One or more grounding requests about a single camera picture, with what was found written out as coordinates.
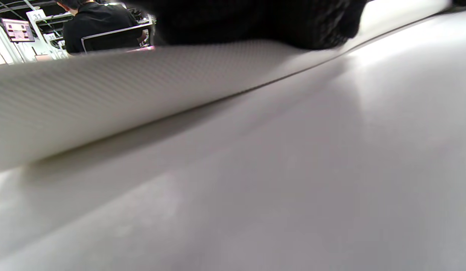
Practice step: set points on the computer monitor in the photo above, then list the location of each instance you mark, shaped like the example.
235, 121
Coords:
17, 30

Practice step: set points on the white number sign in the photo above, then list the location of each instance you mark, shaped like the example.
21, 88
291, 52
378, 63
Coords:
36, 15

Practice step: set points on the person's left hand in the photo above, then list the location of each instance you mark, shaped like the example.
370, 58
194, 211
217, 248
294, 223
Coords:
255, 19

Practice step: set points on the dark chair with grey rim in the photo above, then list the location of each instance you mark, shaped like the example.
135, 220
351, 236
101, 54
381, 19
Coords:
112, 40

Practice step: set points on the green striped mouse pad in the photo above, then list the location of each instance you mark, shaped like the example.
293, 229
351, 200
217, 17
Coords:
105, 98

